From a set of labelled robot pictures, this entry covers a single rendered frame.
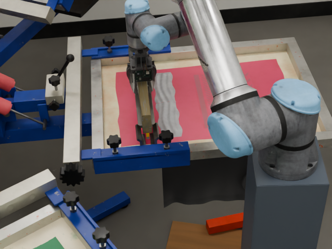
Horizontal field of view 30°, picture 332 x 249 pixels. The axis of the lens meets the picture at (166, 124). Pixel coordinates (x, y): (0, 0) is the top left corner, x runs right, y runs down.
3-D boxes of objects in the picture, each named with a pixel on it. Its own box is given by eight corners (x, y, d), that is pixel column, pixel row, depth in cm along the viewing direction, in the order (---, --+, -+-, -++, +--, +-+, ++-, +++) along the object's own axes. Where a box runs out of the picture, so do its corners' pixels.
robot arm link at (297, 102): (326, 138, 150) (334, 94, 142) (279, 155, 146) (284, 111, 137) (297, 109, 159) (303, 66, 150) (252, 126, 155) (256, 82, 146)
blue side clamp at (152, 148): (187, 154, 199) (187, 138, 195) (189, 165, 195) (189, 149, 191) (94, 163, 198) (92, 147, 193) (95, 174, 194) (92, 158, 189)
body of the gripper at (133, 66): (131, 84, 201) (128, 53, 193) (129, 69, 208) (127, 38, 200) (154, 82, 202) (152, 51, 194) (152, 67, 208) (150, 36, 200)
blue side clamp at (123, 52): (170, 56, 241) (169, 41, 236) (171, 63, 237) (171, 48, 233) (93, 62, 239) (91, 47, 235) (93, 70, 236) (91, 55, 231)
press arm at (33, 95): (67, 98, 215) (65, 86, 212) (66, 109, 211) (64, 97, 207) (17, 102, 214) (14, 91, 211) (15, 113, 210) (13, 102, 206)
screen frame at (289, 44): (293, 45, 242) (294, 36, 239) (339, 146, 198) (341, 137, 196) (91, 62, 238) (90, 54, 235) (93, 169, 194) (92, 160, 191)
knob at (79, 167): (86, 172, 189) (83, 154, 184) (86, 185, 185) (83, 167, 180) (62, 174, 189) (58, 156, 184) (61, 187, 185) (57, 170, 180)
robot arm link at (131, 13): (130, 11, 183) (119, -2, 189) (133, 42, 190) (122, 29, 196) (154, 4, 185) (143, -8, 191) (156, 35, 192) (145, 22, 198)
